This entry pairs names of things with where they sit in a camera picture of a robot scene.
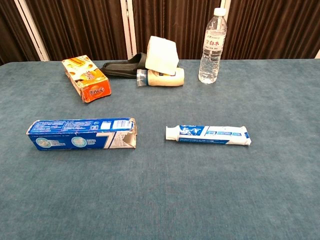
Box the white tissue pack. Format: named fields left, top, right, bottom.
left=144, top=35, right=180, bottom=76

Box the black slipper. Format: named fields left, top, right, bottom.
left=100, top=52, right=148, bottom=80

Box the clear plastic water bottle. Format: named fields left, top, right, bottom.
left=198, top=7, right=228, bottom=85

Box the blue toothpaste carton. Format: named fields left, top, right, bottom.
left=25, top=116, right=138, bottom=152

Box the white blue toothpaste tube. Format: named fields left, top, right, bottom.
left=165, top=124, right=252, bottom=148

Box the orange snack box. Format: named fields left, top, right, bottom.
left=61, top=55, right=112, bottom=104

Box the teal felt table cover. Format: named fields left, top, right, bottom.
left=0, top=58, right=320, bottom=240

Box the brown pleated curtain panel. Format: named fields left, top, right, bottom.
left=132, top=0, right=223, bottom=60
left=24, top=0, right=129, bottom=61
left=0, top=0, right=42, bottom=66
left=226, top=0, right=320, bottom=60

